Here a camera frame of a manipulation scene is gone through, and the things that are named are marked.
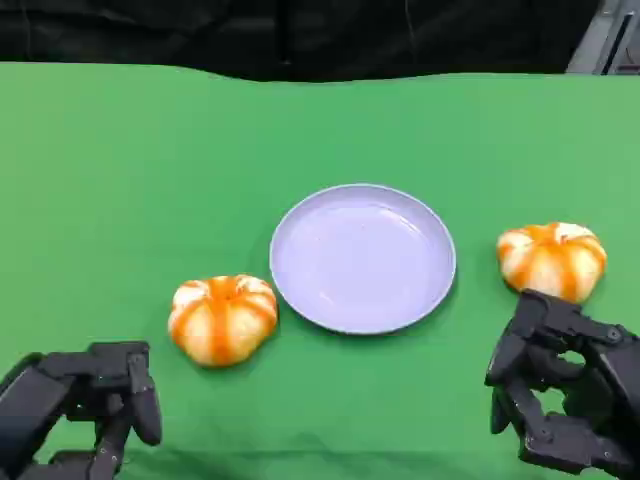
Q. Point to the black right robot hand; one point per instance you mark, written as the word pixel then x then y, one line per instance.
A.
pixel 595 380

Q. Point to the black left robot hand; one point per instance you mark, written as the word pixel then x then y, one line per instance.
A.
pixel 60 385

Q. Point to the orange and white bread roll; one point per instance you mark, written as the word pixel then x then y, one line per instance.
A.
pixel 222 322
pixel 550 262

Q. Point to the lilac plate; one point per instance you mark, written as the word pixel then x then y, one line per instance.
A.
pixel 362 260

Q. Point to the black backdrop curtain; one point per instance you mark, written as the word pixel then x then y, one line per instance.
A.
pixel 250 30

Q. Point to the grey metal frame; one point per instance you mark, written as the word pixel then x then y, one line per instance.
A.
pixel 605 45

